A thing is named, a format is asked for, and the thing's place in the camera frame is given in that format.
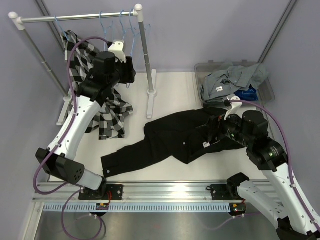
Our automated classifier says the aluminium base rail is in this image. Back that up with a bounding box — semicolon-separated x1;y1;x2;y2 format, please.
32;181;283;213

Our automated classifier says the grey shirt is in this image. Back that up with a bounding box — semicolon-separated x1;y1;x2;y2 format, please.
199;61;269;105

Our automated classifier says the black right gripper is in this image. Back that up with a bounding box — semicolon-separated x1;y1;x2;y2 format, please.
195;107;253;148

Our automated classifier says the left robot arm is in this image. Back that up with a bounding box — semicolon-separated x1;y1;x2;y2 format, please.
35;51;136;200

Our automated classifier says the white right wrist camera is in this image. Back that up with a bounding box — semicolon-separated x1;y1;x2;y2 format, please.
222;94;242;121

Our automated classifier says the white clothes rack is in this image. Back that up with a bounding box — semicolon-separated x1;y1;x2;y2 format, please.
8;3;157;126

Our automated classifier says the light blue hanger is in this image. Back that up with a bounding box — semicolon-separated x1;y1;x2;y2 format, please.
99;11;114;51
54;15;70;42
119;10;127;41
126;8;152;88

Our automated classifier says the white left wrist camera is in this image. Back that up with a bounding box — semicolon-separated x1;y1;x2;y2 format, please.
108;40;127;63

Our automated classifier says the blue plaid shirt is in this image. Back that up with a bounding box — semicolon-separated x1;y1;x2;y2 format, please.
234;86;259;102

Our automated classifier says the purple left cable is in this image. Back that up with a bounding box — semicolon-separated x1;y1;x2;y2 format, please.
33;36;111;195

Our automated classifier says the black white checked shirt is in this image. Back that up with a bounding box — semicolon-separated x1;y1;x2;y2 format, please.
60;30;134;140

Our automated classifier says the aluminium frame post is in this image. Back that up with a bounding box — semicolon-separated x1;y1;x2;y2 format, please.
34;0;63;51
253;0;299;64

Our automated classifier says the clear grey plastic bin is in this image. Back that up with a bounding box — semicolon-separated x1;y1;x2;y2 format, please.
194;61;275;108

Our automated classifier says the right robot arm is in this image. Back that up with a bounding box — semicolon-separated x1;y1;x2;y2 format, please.
206;110;320;240

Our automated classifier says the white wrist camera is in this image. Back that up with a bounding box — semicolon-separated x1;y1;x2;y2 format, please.
222;94;242;121
108;40;127;63

